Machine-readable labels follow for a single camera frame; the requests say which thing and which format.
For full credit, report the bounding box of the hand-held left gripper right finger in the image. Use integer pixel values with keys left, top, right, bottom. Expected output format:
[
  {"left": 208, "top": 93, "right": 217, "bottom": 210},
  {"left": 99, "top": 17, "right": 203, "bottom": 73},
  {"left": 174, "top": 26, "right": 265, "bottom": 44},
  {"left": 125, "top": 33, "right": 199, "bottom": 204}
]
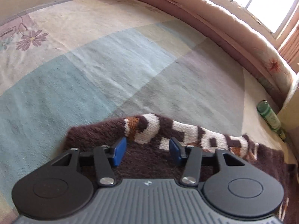
[{"left": 169, "top": 138, "right": 246, "bottom": 187}]

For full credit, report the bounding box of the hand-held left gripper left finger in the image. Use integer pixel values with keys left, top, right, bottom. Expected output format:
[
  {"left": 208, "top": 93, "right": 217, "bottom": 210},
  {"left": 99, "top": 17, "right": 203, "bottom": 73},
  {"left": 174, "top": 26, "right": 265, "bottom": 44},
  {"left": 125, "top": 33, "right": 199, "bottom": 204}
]
[{"left": 50, "top": 137, "right": 128, "bottom": 187}]

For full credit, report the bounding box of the brown fuzzy sweater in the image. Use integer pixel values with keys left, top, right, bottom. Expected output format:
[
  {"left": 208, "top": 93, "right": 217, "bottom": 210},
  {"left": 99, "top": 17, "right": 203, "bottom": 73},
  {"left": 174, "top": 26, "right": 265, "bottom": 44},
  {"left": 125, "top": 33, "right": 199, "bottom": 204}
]
[{"left": 63, "top": 113, "right": 299, "bottom": 224}]

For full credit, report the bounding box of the green glass bottle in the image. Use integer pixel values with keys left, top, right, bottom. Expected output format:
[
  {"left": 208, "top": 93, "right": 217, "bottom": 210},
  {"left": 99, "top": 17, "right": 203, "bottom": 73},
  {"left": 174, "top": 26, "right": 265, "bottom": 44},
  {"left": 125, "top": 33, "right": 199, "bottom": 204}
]
[{"left": 256, "top": 100, "right": 287, "bottom": 141}]

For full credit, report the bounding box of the floral patchwork pillow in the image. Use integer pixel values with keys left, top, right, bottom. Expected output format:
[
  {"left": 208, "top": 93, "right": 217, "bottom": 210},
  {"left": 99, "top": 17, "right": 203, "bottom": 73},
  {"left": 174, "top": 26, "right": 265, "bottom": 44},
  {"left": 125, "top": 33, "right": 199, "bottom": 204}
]
[{"left": 278, "top": 75, "right": 299, "bottom": 164}]

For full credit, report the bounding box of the folded pink floral quilt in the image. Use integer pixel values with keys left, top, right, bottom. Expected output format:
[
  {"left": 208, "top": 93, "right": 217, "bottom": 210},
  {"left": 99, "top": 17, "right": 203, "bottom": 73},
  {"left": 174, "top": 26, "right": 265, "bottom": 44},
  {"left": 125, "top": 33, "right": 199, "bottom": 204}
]
[{"left": 115, "top": 0, "right": 296, "bottom": 96}]

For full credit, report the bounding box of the pink striped curtain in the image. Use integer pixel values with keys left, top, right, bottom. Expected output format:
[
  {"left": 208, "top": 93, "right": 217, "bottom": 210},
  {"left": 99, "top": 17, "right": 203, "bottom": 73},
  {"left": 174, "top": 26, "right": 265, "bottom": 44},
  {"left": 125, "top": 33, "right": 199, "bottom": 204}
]
[{"left": 278, "top": 26, "right": 299, "bottom": 70}]

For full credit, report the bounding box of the window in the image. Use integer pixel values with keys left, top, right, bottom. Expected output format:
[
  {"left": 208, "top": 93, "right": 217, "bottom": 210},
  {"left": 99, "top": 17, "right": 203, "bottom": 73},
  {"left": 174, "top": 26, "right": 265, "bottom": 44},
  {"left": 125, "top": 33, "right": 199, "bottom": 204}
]
[{"left": 206, "top": 0, "right": 299, "bottom": 40}]

